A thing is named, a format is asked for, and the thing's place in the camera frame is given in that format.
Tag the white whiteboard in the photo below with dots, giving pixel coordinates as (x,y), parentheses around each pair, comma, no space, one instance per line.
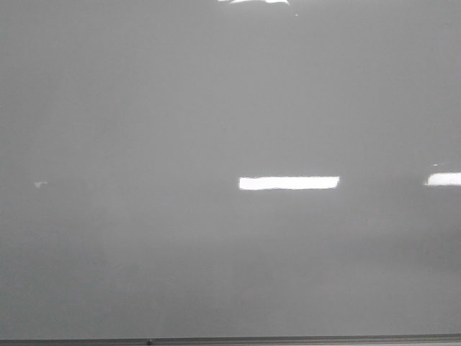
(207,169)

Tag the grey aluminium whiteboard frame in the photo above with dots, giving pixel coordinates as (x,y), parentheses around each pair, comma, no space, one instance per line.
(407,339)

